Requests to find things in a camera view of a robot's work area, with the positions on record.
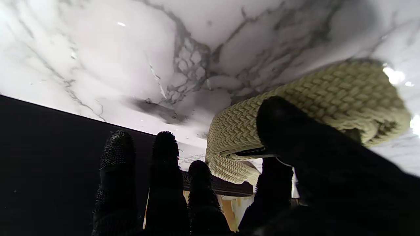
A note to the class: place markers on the black belt storage box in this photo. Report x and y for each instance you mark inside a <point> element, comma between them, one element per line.
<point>52,170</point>

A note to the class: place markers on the beige braided belt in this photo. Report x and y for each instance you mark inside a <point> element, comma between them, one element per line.
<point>328,95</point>

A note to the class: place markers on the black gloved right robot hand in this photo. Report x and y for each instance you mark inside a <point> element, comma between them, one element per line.
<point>328,183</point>

